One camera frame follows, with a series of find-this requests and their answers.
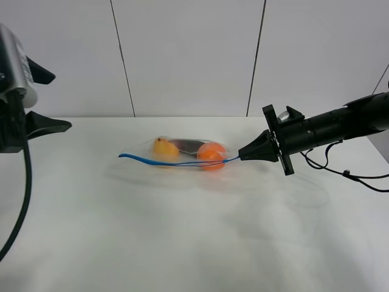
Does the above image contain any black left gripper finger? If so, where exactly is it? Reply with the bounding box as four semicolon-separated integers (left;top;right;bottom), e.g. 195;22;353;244
27;57;56;85
25;111;72;140

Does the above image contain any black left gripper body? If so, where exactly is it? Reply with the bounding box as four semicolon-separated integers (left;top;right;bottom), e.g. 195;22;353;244
1;89;29;153

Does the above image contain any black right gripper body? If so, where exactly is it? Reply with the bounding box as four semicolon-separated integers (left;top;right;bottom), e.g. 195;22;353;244
263;105;307;176

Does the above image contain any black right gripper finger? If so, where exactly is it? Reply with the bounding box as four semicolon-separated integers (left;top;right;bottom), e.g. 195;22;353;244
238;142;278;162
249;130;275;148

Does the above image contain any clear zip bag blue seal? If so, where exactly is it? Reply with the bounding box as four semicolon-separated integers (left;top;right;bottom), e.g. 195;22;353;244
105;136;240;187

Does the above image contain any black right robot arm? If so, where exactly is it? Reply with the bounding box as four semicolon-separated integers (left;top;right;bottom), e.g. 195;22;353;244
238;92;388;176

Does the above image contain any orange fruit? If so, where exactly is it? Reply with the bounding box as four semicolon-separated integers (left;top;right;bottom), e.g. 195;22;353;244
197;142;227;171

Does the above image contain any dark purple eggplant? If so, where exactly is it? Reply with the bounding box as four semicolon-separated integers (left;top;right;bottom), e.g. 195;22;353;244
169;139;206;158

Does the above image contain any yellow pear fruit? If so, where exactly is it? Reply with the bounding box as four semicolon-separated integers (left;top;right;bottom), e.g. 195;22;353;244
152;137;179;163

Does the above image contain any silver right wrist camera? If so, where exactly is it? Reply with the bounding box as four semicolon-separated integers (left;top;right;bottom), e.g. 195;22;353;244
277;106;305;123

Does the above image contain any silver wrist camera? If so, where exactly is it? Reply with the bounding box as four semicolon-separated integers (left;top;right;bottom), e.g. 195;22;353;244
1;23;38;108
277;106;305;123

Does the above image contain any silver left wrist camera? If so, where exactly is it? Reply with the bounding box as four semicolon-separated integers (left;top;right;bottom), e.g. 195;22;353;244
1;23;38;108

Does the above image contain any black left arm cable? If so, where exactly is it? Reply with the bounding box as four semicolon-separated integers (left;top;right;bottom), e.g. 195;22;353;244
0;91;33;262

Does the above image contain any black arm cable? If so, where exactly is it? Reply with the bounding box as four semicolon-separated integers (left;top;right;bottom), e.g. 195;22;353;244
299;140;389;193
0;91;33;262

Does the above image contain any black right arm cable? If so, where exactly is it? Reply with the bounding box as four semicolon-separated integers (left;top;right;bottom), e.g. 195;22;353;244
299;140;389;193

